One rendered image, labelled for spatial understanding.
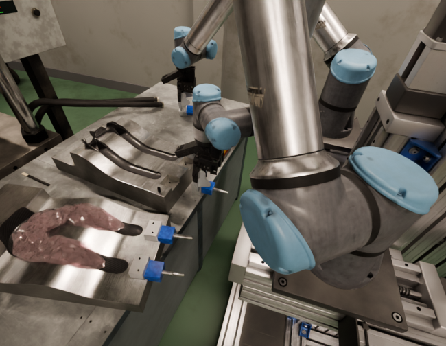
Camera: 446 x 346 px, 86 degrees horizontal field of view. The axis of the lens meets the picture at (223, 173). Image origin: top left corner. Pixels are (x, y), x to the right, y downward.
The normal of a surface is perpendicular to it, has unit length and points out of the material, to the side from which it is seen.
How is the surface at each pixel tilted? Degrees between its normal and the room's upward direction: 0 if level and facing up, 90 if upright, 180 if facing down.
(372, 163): 8
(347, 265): 72
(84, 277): 28
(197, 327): 0
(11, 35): 90
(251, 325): 0
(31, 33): 90
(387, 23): 90
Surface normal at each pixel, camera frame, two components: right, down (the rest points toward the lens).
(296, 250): 0.29, 0.22
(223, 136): 0.35, 0.66
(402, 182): 0.18, -0.75
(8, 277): -0.14, -0.73
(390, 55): -0.28, 0.65
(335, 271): -0.43, 0.34
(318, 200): 0.12, 0.09
